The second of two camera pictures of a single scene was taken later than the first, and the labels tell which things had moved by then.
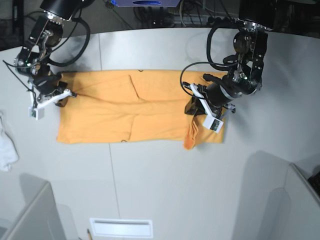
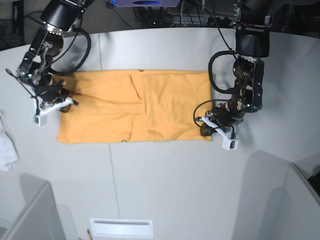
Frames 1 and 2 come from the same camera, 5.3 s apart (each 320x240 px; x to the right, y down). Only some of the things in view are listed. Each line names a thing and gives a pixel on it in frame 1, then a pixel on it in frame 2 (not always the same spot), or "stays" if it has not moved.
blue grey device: x=146 y=3 stays
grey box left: x=39 y=219 stays
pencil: x=89 y=236 stays
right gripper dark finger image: x=195 y=107 -> x=206 y=130
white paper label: x=122 y=228 stays
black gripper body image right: x=215 y=95 -> x=223 y=115
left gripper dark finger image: x=62 y=102 -> x=65 y=109
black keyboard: x=314 y=180 stays
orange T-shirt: x=132 y=105 stays
